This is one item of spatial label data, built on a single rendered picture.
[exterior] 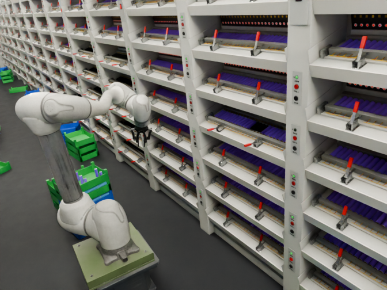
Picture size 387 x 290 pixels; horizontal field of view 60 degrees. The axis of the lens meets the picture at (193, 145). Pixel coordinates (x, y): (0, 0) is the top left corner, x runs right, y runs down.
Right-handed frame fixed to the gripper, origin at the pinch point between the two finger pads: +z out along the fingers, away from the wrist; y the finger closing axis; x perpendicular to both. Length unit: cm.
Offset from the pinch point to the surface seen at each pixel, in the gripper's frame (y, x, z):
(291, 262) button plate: 69, -88, -31
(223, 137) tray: 41, -30, -48
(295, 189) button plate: 62, -68, -65
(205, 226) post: 41, -49, 23
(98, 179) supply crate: -27.3, -16.8, 19.8
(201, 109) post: 32, -10, -45
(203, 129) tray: 33, -19, -39
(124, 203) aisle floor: -13, -15, 60
